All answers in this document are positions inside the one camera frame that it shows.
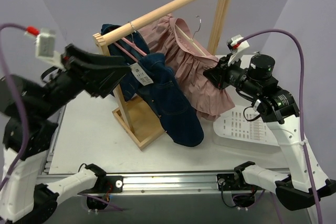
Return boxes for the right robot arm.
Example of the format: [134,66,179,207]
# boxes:
[203,54,335,211]

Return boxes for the white paper price tag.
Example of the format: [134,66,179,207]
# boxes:
[130,63,154,86]

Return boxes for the pink pleated skirt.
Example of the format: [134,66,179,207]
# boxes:
[139,14,235,121]

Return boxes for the dark blue denim skirt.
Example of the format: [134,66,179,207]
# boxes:
[101,23,205,148]

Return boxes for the aluminium mounting rail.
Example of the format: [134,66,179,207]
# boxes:
[36,170,292,197]

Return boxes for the wooden clothes rack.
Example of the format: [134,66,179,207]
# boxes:
[92,0,238,152]

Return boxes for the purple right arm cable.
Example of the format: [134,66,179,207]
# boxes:
[240,29,323,224]

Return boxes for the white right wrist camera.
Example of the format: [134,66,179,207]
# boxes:
[227,35,250,66]

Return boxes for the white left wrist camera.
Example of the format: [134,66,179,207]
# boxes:
[25,26,64,70]

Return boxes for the cream hanger with metal hook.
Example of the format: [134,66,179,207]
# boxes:
[174,15,213,57]

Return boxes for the white plastic basket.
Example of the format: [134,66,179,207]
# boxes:
[212,105,279,149]

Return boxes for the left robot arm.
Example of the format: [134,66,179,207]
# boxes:
[1,44,131,223]

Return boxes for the pink hanger with metal hook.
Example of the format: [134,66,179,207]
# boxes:
[113,22,150,62]

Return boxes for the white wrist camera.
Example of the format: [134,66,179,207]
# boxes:
[25,26,64,70]
[227,35,250,66]

